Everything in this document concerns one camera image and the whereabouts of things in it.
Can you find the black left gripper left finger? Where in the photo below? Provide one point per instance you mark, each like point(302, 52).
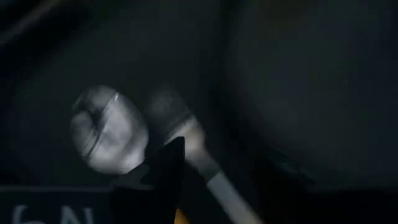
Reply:
point(149, 199)

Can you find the black rectangular serving tray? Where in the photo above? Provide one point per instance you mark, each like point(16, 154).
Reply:
point(46, 140)

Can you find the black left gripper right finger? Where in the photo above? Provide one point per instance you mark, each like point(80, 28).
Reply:
point(286, 205)

